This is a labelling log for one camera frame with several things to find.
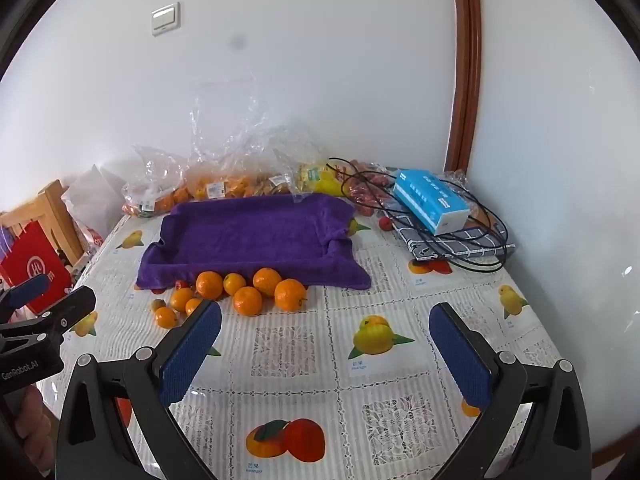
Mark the grey plaid cloth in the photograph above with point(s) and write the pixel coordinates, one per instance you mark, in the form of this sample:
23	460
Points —
480	246

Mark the purple towel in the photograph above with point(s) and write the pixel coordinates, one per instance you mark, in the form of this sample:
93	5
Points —
250	235

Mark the small red fruit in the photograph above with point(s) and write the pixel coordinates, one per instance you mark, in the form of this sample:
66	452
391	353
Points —
181	285
384	223

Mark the clear bag of red fruit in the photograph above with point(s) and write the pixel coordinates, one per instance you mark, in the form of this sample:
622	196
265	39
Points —
365	187

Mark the clear bag of yellow fruit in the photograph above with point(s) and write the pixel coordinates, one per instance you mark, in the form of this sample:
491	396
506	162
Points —
320	177

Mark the brown wooden door frame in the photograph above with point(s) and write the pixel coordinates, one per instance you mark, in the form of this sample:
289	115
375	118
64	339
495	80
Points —
465	60

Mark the person's left hand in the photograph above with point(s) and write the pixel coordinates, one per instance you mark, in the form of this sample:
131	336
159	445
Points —
36	425

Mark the red paper bag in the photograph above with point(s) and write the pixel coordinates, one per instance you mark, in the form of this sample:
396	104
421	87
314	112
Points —
35	270

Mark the red and white plastic bag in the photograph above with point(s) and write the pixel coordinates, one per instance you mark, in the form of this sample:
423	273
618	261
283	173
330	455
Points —
92	237

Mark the orange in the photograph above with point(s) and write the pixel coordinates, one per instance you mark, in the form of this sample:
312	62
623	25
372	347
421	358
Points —
290	294
209	284
266	280
234	284
248	301
181	300
165	317
193	307

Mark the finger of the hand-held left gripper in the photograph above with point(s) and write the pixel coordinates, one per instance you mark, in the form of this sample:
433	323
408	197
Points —
60	312
27	291

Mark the clear bag of leafy mandarins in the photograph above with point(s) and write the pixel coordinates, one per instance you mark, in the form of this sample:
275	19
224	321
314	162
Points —
150	190

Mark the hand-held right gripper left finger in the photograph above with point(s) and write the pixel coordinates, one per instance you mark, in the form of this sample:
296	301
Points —
192	355

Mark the blue tissue pack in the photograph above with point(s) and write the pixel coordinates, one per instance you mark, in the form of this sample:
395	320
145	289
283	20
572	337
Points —
430	200

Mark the white wall switch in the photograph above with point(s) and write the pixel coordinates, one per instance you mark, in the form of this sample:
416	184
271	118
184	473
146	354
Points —
165	18

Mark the clear bag of small oranges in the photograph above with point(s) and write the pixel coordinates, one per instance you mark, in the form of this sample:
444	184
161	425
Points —
230	180

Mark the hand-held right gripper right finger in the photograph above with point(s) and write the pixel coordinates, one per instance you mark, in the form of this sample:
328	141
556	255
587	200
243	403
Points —
462	355

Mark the small yellow-green fruit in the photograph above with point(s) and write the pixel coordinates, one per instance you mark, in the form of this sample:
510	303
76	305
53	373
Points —
158	304

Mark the wooden chair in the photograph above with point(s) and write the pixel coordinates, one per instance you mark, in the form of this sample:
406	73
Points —
55	220

